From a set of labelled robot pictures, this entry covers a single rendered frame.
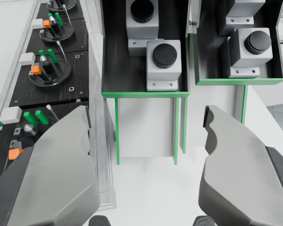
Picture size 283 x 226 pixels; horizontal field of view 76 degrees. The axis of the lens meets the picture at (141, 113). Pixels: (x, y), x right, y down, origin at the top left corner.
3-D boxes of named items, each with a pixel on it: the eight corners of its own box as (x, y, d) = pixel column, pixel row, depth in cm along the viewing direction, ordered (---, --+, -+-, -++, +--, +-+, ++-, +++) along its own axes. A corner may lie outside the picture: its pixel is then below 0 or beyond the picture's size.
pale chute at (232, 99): (232, 146, 45) (241, 153, 41) (179, 146, 45) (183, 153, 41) (242, 26, 40) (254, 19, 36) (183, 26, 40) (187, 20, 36)
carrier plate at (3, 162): (90, 180, 45) (87, 178, 43) (-14, 198, 43) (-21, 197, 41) (89, 104, 58) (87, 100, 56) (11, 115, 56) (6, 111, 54)
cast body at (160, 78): (174, 94, 28) (184, 79, 21) (146, 94, 28) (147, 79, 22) (172, 45, 30) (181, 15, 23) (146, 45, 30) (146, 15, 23)
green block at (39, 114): (48, 123, 49) (39, 113, 45) (44, 124, 49) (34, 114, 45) (49, 120, 50) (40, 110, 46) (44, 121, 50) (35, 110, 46)
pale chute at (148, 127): (173, 156, 44) (177, 164, 40) (119, 156, 44) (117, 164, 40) (177, 33, 39) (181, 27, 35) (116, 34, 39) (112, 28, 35)
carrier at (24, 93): (89, 100, 59) (77, 71, 49) (11, 111, 57) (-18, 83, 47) (88, 54, 73) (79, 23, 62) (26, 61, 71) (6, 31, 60)
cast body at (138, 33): (156, 56, 29) (160, 29, 23) (129, 57, 30) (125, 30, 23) (155, 10, 31) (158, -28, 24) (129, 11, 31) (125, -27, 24)
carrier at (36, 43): (88, 54, 73) (79, 23, 63) (26, 61, 71) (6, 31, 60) (88, 22, 86) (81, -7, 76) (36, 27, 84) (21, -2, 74)
